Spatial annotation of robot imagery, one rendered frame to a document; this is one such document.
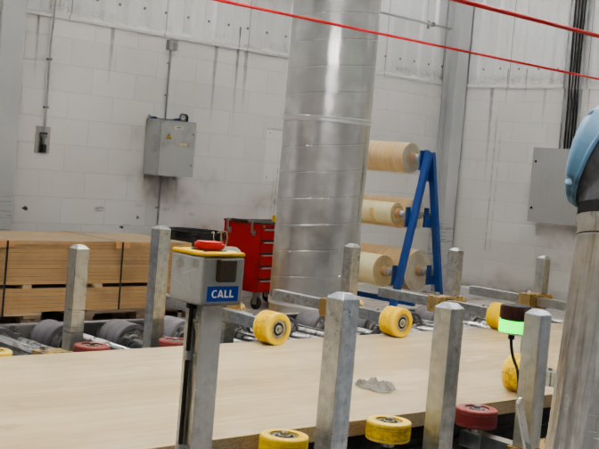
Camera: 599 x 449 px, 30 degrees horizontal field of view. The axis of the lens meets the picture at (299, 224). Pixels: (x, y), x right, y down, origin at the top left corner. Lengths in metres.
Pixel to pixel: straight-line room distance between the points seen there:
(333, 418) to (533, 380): 0.50
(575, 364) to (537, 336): 0.82
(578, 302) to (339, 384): 0.53
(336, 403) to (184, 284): 0.33
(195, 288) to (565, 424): 0.51
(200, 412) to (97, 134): 8.48
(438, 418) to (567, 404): 0.66
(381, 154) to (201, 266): 7.85
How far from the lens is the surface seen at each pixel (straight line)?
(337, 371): 1.66
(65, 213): 9.79
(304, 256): 5.94
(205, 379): 1.49
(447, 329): 1.83
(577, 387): 1.22
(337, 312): 1.65
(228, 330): 2.94
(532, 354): 2.04
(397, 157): 9.15
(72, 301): 2.65
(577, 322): 1.23
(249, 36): 11.03
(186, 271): 1.47
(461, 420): 2.18
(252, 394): 2.16
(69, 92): 9.76
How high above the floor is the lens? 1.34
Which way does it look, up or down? 3 degrees down
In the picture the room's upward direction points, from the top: 5 degrees clockwise
